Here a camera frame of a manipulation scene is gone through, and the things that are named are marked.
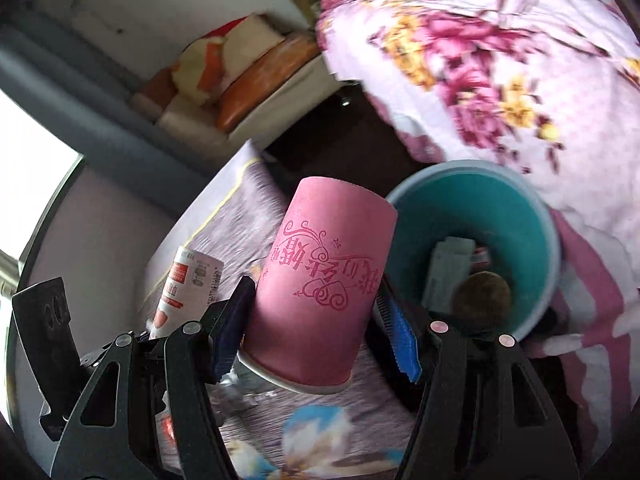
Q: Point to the white orange throw pillow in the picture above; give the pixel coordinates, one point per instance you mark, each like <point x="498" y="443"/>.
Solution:
<point x="208" y="65"/>

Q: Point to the purple wood-print tablecloth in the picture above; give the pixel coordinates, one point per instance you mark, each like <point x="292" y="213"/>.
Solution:
<point x="307" y="401"/>

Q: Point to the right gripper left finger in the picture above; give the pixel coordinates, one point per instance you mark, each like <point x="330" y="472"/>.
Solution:
<point x="177" y="368"/>

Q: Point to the teal plastic trash bin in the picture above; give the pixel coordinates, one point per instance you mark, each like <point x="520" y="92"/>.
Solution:
<point x="487" y="203"/>

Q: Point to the floral pink bed quilt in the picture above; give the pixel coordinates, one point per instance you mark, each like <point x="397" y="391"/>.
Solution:
<point x="549" y="89"/>

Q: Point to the pink paper cup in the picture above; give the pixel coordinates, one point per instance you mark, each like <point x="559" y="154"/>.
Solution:
<point x="318" y="285"/>

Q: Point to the orange leather seat cushion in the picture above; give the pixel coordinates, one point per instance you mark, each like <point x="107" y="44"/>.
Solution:
<point x="268" y="74"/>

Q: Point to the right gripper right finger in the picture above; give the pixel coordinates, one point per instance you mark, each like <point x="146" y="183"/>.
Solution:
<point x="484" y="413"/>

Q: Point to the red cola can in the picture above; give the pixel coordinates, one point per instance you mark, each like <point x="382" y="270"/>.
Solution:
<point x="480" y="258"/>

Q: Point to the strawberry yogurt paper cup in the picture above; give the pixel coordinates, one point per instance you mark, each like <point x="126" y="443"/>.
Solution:
<point x="191" y="286"/>

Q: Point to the white tissue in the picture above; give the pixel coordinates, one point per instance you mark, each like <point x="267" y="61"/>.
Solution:
<point x="239" y="390"/>

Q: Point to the white medicine box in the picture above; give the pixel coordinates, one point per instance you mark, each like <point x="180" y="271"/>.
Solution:
<point x="449" y="266"/>

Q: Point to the white sofa with cushions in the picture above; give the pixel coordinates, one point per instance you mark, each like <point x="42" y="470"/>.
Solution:
<point x="192" y="127"/>

